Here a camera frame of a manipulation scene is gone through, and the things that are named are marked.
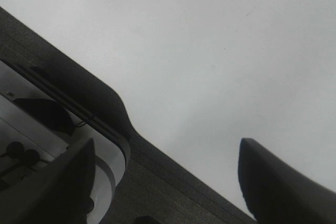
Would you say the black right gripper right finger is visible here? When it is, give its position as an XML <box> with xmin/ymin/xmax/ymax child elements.
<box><xmin>238</xmin><ymin>138</ymin><xmax>335</xmax><ymax>223</ymax></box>

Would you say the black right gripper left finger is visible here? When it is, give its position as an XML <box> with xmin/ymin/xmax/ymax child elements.
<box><xmin>1</xmin><ymin>138</ymin><xmax>95</xmax><ymax>223</ymax></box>

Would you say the white robot base platform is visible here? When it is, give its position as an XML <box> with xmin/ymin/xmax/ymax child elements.
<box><xmin>1</xmin><ymin>62</ymin><xmax>130</xmax><ymax>223</ymax></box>

